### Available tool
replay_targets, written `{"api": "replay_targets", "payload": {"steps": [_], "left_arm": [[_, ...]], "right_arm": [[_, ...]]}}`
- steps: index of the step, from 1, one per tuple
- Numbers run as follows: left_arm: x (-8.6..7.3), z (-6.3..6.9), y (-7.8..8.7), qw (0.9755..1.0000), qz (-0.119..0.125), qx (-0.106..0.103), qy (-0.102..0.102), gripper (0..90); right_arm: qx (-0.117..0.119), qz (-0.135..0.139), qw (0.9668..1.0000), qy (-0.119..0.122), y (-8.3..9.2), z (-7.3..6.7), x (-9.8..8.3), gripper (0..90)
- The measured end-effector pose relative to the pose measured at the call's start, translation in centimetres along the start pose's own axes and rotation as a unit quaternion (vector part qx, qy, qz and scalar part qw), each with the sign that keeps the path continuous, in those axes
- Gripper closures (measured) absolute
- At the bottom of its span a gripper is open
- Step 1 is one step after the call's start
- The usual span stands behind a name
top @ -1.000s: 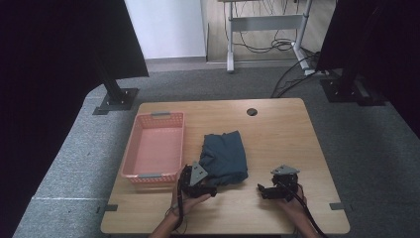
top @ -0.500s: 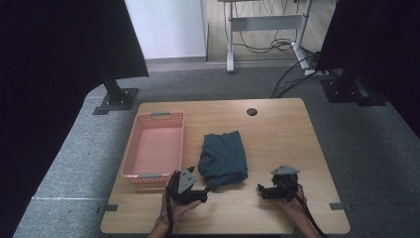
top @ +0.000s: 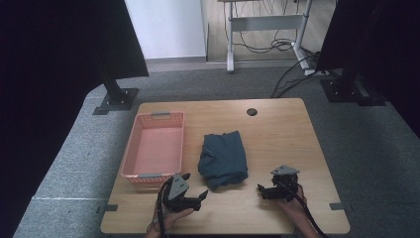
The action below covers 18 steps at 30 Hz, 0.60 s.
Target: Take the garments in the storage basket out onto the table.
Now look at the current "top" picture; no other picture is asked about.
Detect dark teal cloth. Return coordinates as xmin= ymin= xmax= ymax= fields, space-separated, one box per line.
xmin=197 ymin=130 xmax=250 ymax=192

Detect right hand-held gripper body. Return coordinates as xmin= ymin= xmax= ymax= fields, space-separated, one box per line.
xmin=269 ymin=164 xmax=301 ymax=203

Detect black curtain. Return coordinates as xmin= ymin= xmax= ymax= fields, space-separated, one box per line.
xmin=314 ymin=0 xmax=420 ymax=141
xmin=0 ymin=0 xmax=151 ymax=238

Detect person's right hand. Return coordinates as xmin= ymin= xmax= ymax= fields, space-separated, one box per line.
xmin=276 ymin=186 xmax=309 ymax=229

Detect white desk frame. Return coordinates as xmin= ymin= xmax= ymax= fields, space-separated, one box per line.
xmin=217 ymin=0 xmax=317 ymax=77

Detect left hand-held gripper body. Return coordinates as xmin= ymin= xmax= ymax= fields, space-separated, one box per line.
xmin=160 ymin=173 xmax=203 ymax=213

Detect black metal stand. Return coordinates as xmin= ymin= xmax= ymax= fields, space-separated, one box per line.
xmin=319 ymin=0 xmax=388 ymax=108
xmin=92 ymin=60 xmax=141 ymax=116

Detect pink plastic basket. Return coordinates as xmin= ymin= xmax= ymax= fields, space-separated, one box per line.
xmin=119 ymin=111 xmax=186 ymax=185

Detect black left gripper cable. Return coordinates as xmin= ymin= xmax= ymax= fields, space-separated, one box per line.
xmin=156 ymin=178 xmax=174 ymax=238

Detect grey table edge bracket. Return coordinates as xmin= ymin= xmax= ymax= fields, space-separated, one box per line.
xmin=328 ymin=201 xmax=353 ymax=212
xmin=95 ymin=203 xmax=119 ymax=214

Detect person's left hand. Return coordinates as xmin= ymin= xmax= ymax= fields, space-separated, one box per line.
xmin=152 ymin=200 xmax=196 ymax=233

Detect black floor cables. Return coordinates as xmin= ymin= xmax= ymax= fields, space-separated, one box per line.
xmin=269 ymin=48 xmax=333 ymax=99

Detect hanging cable bundle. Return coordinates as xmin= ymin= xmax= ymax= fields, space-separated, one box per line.
xmin=223 ymin=0 xmax=302 ymax=55

